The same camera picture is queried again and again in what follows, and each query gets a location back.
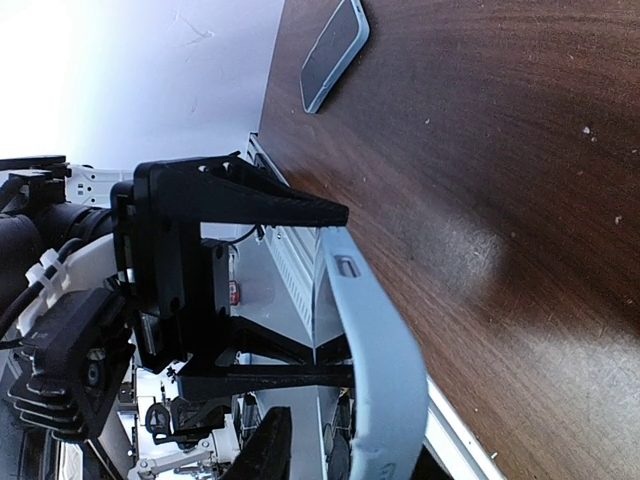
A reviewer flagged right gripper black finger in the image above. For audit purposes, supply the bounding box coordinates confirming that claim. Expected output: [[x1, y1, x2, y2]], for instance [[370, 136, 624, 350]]
[[227, 407, 292, 479]]

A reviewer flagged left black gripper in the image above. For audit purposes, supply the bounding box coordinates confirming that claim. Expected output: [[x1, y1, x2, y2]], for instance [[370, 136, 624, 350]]
[[110, 155, 355, 400]]

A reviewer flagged phone blue case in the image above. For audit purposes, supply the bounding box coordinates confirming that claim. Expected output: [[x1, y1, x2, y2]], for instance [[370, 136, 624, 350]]
[[299, 0, 370, 115], [312, 227, 429, 479]]

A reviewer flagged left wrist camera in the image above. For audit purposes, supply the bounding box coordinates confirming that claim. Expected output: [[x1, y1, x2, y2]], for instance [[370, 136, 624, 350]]
[[8, 288, 135, 443]]

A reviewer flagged front aluminium rail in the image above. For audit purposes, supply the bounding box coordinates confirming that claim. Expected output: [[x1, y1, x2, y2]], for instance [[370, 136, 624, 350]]
[[247, 132, 506, 480]]

